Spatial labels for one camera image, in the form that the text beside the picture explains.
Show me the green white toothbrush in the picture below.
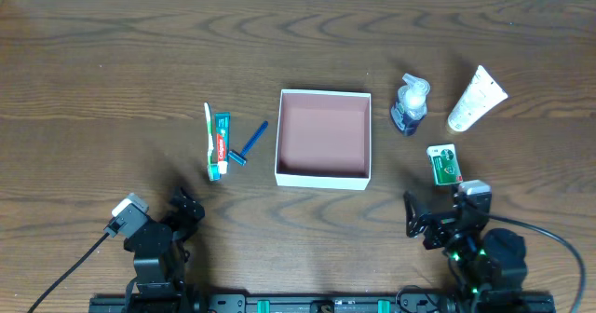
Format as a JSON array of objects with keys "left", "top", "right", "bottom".
[{"left": 204, "top": 102, "right": 221, "bottom": 182}]

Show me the Colgate toothpaste tube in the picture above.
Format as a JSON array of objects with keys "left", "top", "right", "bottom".
[{"left": 215, "top": 112, "right": 231, "bottom": 175}]

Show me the clear soap pump bottle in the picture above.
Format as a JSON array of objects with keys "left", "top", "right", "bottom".
[{"left": 390, "top": 74, "right": 430, "bottom": 136}]

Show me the white cream tube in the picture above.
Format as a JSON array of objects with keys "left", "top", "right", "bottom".
[{"left": 447, "top": 65, "right": 508, "bottom": 132}]

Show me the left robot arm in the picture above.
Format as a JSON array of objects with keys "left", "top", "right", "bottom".
[{"left": 123, "top": 211, "right": 193, "bottom": 312}]

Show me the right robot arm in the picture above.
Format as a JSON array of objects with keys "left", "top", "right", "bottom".
[{"left": 187, "top": 181, "right": 533, "bottom": 313}]

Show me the green soap box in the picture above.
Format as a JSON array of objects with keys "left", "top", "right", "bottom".
[{"left": 427, "top": 143, "right": 463, "bottom": 186}]

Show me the blue disposable razor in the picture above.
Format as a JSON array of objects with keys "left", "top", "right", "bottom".
[{"left": 228, "top": 121, "right": 268, "bottom": 166}]

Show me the white box pink interior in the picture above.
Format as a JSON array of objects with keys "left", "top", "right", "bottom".
[{"left": 274, "top": 88, "right": 372, "bottom": 191}]

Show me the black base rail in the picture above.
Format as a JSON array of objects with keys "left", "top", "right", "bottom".
[{"left": 88, "top": 292, "right": 558, "bottom": 313}]

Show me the left black cable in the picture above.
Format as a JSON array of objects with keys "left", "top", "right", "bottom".
[{"left": 27, "top": 231, "right": 112, "bottom": 313}]

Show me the black cable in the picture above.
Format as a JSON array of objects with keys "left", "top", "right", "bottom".
[
  {"left": 486, "top": 212, "right": 588, "bottom": 313},
  {"left": 27, "top": 231, "right": 112, "bottom": 313}
]

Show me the right black cable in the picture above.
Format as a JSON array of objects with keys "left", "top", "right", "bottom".
[{"left": 486, "top": 212, "right": 588, "bottom": 313}]

